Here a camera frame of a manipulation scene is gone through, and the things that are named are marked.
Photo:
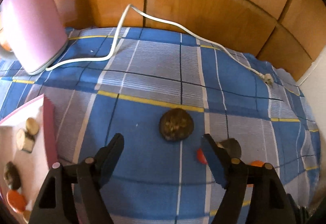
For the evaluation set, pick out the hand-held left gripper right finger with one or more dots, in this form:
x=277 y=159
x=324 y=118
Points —
x=216 y=168

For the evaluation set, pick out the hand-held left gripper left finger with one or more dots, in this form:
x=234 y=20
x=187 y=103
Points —
x=114 y=157

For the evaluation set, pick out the small red fruit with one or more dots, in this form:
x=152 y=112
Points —
x=200 y=156

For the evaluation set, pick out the large orange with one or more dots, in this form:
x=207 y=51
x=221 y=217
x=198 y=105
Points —
x=256 y=163

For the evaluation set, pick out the dark brown round cookie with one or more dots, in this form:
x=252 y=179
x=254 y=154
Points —
x=176 y=125

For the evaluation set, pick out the pink box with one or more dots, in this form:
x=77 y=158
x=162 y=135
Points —
x=48 y=124

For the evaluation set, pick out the tan round biscuit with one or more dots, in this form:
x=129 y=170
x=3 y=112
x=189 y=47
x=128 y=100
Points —
x=31 y=125

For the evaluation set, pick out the tan cylinder biscuit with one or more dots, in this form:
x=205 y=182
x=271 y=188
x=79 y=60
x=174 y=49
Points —
x=23 y=139

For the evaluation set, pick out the tan round fruit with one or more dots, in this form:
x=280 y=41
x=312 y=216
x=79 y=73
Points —
x=27 y=215

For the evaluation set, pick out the small orange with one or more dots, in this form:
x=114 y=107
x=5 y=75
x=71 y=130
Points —
x=16 y=201

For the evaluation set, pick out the blue plaid bedsheet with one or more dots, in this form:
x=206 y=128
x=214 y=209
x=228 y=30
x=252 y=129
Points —
x=152 y=81

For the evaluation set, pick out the dark wrinkled fruit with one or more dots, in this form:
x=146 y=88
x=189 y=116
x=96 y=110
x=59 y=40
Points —
x=12 y=175

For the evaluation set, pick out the pink electric kettle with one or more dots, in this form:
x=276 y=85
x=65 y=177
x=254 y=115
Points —
x=33 y=22

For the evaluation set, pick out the wooden headboard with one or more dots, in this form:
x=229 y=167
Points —
x=203 y=9

